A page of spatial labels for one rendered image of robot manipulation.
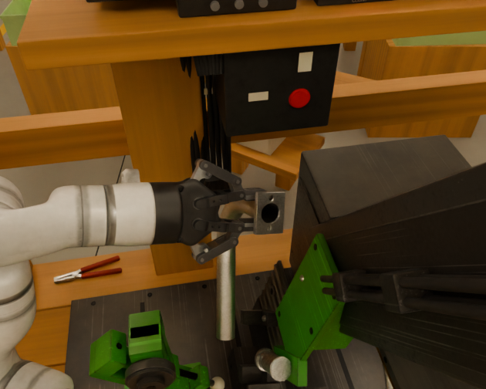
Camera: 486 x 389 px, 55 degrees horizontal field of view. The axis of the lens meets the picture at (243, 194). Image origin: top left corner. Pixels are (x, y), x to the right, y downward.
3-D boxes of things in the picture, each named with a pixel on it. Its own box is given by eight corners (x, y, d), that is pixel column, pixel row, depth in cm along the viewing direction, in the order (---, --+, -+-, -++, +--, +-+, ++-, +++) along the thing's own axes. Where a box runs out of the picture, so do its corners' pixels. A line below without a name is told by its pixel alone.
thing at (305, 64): (329, 127, 75) (342, 40, 65) (226, 139, 73) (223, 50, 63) (308, 88, 84) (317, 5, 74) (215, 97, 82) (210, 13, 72)
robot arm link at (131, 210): (136, 167, 61) (88, 167, 59) (156, 180, 51) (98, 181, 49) (136, 234, 63) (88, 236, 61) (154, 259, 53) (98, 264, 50)
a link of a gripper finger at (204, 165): (199, 167, 56) (236, 192, 58) (207, 154, 56) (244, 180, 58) (192, 164, 58) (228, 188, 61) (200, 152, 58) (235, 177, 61)
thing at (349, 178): (439, 305, 103) (497, 196, 80) (308, 327, 99) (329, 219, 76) (404, 242, 116) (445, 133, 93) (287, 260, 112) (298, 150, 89)
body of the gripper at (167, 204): (149, 257, 53) (226, 251, 56) (150, 184, 51) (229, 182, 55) (136, 239, 59) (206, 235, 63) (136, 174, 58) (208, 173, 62)
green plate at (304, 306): (336, 371, 77) (394, 297, 63) (291, 373, 75) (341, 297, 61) (316, 311, 85) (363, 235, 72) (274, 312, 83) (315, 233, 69)
